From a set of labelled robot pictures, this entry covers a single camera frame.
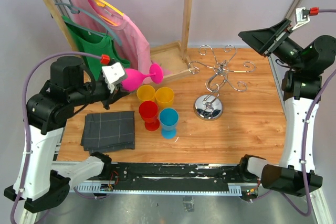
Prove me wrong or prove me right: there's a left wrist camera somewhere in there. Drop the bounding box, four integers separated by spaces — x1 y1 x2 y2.
102 62 128 93

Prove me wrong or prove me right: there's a pink t-shirt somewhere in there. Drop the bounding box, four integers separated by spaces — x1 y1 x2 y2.
71 0 153 74

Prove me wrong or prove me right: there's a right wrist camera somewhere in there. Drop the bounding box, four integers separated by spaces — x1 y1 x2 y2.
291 7 310 31

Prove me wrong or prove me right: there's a red wine glass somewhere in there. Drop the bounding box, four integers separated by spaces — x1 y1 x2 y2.
139 101 160 131

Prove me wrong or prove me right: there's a chrome wine glass rack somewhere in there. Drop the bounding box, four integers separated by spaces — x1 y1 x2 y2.
187 45 256 121

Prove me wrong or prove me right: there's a grey cable duct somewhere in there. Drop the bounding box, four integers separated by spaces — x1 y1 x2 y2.
73 183 244 196

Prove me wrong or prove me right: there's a grey clothes hanger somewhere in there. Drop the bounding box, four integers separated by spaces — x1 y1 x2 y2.
55 0 122 46

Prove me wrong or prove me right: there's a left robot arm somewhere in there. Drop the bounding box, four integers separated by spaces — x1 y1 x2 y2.
4 52 128 213

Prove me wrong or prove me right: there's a magenta wine glass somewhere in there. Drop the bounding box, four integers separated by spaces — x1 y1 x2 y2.
121 63 164 91

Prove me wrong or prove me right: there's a dark grey folded cloth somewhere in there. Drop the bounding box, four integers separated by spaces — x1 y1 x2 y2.
80 111 135 154

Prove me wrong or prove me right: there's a yellow clothes hanger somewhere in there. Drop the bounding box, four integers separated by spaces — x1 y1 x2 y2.
85 0 124 27

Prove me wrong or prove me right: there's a wooden clothes rack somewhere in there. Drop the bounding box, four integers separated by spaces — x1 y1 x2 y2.
43 0 194 87

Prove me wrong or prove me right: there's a green tank top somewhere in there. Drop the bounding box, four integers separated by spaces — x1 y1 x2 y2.
62 16 131 68

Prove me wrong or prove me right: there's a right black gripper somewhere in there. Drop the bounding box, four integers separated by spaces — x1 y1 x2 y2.
239 18 305 71

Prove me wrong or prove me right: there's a blue wine glass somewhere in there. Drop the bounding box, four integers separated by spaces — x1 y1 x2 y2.
159 108 179 139

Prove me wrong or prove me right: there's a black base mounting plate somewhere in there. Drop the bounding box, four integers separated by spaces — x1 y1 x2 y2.
101 163 257 192

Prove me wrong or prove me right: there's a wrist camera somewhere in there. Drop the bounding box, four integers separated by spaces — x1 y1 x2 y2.
102 62 128 93
291 7 310 31

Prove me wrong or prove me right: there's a yellow wine glass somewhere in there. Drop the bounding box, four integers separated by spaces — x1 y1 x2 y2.
155 87 175 109
136 84 156 103

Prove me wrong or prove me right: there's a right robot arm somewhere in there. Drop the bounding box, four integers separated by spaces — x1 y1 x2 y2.
238 19 335 197

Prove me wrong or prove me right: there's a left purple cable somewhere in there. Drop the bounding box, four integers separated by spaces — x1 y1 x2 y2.
9 52 111 224

